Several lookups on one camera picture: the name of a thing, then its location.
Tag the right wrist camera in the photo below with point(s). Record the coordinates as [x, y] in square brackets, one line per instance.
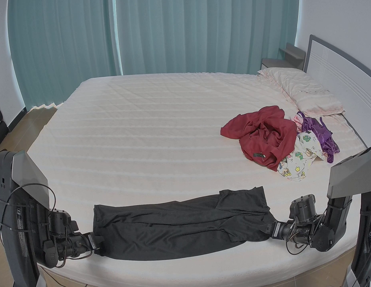
[293, 209]

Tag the purple satin garment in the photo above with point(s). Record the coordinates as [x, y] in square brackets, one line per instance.
[326, 136]

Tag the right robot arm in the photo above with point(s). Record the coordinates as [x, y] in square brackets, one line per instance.
[347, 175]

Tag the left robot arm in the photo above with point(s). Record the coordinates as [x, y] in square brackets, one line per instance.
[24, 172]

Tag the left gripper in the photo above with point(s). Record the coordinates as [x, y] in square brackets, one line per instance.
[84, 244]

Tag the pink garment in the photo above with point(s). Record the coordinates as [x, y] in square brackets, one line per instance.
[297, 121]

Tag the white printed garment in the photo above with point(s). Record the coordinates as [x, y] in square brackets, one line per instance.
[302, 160]

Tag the dark red garment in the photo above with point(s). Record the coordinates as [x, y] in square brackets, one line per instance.
[260, 136]

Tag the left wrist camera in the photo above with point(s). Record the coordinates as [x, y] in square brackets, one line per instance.
[72, 227]

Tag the black T-shirt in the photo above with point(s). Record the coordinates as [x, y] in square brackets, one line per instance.
[173, 226]

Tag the blue-green curtain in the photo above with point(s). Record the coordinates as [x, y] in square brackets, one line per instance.
[63, 40]
[203, 25]

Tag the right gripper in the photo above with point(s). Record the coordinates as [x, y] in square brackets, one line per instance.
[282, 230]

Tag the grey bedside table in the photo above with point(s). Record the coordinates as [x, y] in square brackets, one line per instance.
[279, 62]

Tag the pale pink pillow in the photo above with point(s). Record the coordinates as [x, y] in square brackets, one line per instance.
[305, 90]

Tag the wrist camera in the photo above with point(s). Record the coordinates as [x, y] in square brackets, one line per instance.
[72, 227]
[293, 209]

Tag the bed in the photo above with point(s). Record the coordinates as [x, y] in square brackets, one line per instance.
[143, 130]

